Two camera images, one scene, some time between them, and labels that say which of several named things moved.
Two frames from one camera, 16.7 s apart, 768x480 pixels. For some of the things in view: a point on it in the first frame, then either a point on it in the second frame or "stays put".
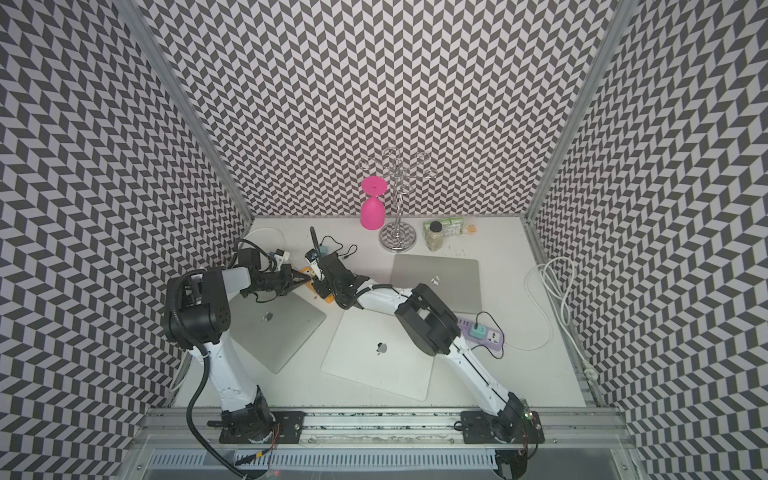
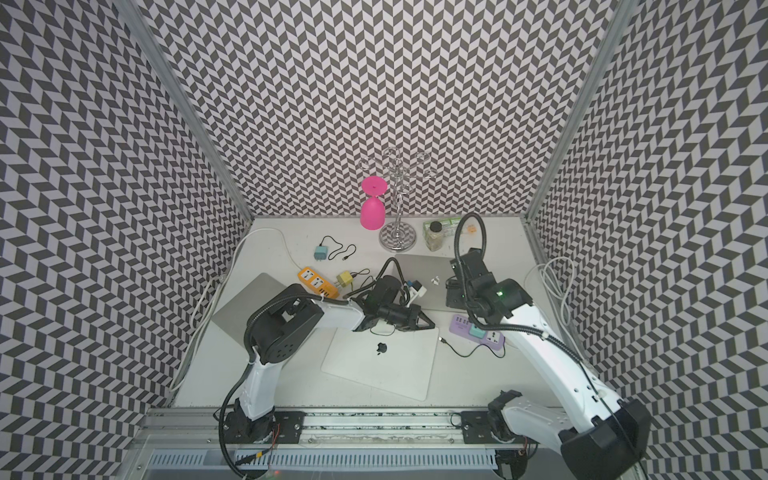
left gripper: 288,274 to 413,321
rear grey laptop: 455,280 stays put
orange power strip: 310,284 stays put
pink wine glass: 372,210 stays put
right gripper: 323,292 to 453,294
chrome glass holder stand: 398,236 stays put
